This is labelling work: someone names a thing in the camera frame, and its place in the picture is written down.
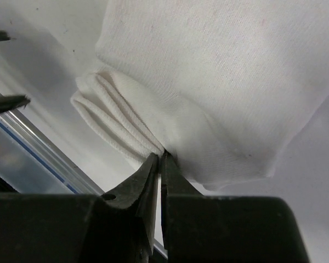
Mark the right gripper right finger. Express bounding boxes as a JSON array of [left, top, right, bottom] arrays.
[[160, 153, 304, 262]]

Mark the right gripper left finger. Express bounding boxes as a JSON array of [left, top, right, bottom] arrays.
[[0, 154, 158, 262]]

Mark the aluminium rail frame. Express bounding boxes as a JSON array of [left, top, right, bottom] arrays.
[[0, 82, 168, 260]]

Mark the white sock pair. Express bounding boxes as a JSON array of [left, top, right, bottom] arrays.
[[70, 0, 329, 192]]

